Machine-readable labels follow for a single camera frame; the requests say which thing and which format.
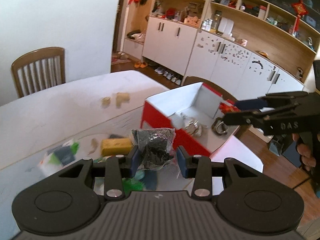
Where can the wooden chair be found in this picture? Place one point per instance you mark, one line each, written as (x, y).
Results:
(38, 70)

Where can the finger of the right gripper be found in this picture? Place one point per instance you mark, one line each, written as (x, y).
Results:
(272, 100)
(250, 118)

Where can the person's right hand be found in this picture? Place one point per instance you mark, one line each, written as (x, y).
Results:
(305, 152)

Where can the red keyring charm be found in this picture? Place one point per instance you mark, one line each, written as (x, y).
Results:
(218, 126)

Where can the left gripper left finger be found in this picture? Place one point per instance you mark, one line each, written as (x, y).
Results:
(116, 168)

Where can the black clear plastic bag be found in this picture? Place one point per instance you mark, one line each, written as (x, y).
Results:
(156, 147)

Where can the white tissue pack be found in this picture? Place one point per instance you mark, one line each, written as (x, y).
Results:
(57, 158)

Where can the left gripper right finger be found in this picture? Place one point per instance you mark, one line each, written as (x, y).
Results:
(199, 168)

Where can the yellow cardboard box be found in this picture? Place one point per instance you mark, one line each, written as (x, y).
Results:
(115, 146)

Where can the white cabinet wall unit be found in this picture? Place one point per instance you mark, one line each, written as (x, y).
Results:
(247, 47)

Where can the teal small pouch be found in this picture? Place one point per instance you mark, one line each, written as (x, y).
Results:
(140, 174)

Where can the red white cardboard box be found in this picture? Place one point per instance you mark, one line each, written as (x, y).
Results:
(191, 111)

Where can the tan wooden block pair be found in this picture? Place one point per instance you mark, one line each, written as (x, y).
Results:
(122, 97)

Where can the green feather toy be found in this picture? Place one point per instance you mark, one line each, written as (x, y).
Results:
(132, 184)

